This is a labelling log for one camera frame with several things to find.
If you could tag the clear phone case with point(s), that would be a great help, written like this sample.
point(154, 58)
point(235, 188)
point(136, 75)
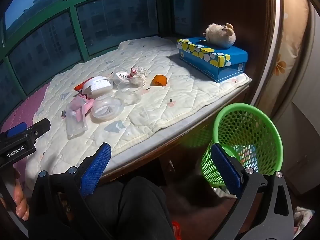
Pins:
point(76, 128)

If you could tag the white cabinet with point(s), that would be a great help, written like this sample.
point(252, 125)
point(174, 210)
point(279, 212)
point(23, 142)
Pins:
point(300, 142)

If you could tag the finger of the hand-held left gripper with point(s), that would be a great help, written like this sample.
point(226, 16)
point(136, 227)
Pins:
point(41, 127)
point(16, 129)

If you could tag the white wrapper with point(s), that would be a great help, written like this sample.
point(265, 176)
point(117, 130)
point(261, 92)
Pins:
point(139, 73)

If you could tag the floral beige curtain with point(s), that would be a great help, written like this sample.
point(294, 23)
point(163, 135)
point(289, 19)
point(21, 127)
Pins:
point(287, 55)

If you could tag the white cloth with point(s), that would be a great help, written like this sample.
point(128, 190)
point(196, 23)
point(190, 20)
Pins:
point(302, 217)

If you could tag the clear plastic dome lid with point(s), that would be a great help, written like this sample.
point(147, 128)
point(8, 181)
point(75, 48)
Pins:
point(107, 108)

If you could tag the green window frame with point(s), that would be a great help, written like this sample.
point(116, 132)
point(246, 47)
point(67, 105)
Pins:
point(76, 32)

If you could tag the orange peel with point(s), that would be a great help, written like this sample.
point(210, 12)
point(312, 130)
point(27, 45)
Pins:
point(159, 80)

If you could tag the green mesh plastic basket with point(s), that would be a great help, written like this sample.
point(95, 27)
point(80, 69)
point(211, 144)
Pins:
point(237, 110)

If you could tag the person's black trouser legs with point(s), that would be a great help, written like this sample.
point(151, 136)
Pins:
point(135, 210)

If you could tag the red plastic thing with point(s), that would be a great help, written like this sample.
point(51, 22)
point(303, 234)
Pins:
point(175, 227)

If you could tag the white round container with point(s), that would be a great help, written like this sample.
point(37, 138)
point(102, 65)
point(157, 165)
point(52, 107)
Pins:
point(98, 86)

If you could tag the blue dotted tissue box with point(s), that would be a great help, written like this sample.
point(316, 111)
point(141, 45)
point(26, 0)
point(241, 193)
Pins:
point(197, 65)

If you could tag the red snack packet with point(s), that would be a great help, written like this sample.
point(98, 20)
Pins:
point(81, 85)

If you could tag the person's left hand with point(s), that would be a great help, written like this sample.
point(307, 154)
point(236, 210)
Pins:
point(21, 200)

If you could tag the beige plush toy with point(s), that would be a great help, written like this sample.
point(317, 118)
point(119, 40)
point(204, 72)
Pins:
point(220, 35)

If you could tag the pink packet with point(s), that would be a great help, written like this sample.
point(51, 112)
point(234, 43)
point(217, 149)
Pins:
point(81, 105)

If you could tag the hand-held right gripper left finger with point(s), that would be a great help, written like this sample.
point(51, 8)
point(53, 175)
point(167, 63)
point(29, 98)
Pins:
point(98, 165)

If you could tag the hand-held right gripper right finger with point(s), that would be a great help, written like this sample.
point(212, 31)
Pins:
point(225, 167)

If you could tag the colourful dotted wrapper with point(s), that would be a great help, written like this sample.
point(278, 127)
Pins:
point(246, 155)

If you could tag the white quilted blanket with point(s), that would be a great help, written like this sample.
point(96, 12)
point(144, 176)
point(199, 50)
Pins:
point(155, 110)

